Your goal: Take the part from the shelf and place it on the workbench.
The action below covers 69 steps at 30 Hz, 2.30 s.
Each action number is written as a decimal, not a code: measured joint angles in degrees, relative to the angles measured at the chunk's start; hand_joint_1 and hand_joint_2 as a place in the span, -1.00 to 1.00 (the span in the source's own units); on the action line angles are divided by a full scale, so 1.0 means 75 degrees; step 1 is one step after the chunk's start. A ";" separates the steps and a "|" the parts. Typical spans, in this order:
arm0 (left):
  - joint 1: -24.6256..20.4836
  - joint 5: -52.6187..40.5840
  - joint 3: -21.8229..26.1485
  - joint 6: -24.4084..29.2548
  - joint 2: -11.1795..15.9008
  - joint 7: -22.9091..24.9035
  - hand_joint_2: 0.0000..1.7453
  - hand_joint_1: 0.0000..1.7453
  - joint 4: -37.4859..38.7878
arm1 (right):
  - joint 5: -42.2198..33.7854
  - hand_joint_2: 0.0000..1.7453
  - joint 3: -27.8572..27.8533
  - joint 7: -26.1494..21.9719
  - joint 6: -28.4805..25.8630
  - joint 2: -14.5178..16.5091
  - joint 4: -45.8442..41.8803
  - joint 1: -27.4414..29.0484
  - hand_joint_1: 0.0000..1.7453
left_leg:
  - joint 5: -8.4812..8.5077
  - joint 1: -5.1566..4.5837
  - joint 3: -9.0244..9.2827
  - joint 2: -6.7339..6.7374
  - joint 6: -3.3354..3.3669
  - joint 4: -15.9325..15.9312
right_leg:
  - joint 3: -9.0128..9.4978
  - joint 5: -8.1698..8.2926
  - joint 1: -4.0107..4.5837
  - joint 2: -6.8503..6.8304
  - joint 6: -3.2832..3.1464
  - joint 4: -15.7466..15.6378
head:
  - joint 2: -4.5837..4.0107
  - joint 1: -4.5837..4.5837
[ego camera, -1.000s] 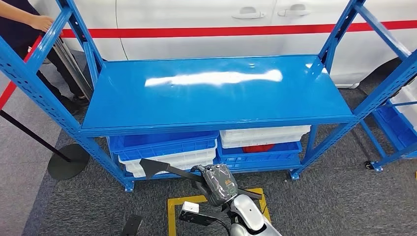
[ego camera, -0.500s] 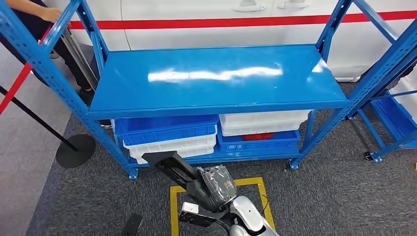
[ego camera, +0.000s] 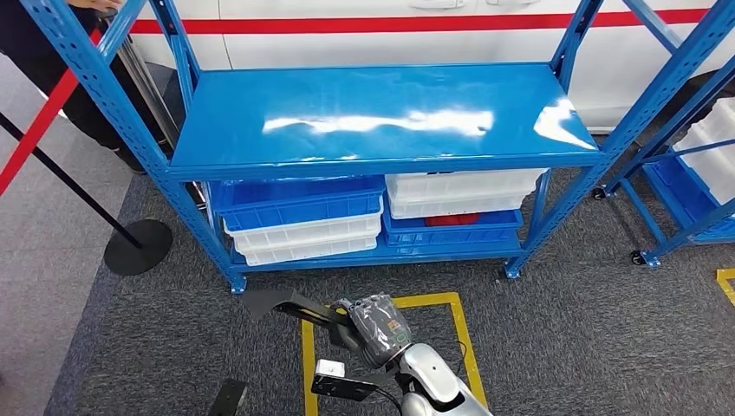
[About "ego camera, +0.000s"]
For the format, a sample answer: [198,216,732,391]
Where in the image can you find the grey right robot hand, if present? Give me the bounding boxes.
[329,294,413,370]

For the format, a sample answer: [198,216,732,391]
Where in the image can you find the red item in crate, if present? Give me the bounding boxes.
[425,213,480,227]

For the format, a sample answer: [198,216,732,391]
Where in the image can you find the red barrier belt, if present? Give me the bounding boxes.
[0,29,105,197]

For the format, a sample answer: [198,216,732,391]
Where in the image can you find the person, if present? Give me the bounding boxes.
[0,0,173,173]

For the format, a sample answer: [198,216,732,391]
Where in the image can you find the silver metal bar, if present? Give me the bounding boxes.
[97,8,182,151]

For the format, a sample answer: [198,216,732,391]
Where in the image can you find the black plastic plate frame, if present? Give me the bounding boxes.
[241,288,353,335]

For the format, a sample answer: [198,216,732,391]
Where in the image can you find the black camera cable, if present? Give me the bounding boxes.
[373,387,404,416]

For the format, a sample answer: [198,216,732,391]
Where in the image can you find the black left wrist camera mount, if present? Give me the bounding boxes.
[207,379,249,416]

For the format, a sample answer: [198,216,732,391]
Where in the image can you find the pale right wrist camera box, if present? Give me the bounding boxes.
[310,359,397,403]

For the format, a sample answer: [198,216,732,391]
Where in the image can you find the blue wheeled shelf rack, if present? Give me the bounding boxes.
[591,57,735,270]

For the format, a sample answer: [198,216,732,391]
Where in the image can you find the black stanchion with round base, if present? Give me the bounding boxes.
[0,112,174,276]

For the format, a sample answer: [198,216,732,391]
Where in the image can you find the person's hand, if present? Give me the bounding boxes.
[66,0,125,13]

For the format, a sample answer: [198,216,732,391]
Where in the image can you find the white car with red stripe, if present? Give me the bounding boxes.
[128,0,735,130]

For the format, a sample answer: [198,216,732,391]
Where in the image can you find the blue metal shelf rack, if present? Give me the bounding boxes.
[20,0,735,295]

